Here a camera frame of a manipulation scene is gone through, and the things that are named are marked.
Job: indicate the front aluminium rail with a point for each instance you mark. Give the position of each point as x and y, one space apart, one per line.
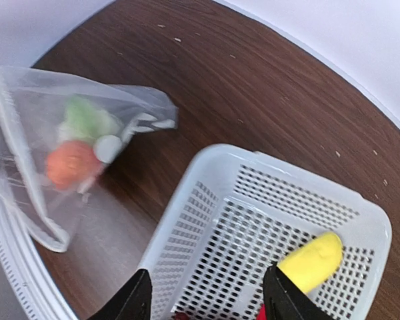
32 285

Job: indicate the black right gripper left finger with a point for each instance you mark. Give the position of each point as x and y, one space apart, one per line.
131 302

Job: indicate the dark red toy grapes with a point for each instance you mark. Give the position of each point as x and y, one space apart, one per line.
180 316

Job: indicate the white perforated plastic basket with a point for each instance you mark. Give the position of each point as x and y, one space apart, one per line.
236 212

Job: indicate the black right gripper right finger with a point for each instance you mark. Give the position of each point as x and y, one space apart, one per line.
283 300

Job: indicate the red toy bell pepper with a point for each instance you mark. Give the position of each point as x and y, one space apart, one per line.
261 313

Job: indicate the orange toy pumpkin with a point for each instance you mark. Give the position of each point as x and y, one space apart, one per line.
72 162

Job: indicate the clear polka dot zip bag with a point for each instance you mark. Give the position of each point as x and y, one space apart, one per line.
32 106

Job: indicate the yellow toy lemon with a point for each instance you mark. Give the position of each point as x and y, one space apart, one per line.
312 264

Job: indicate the white toy cauliflower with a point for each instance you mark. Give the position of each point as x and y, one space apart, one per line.
87 122

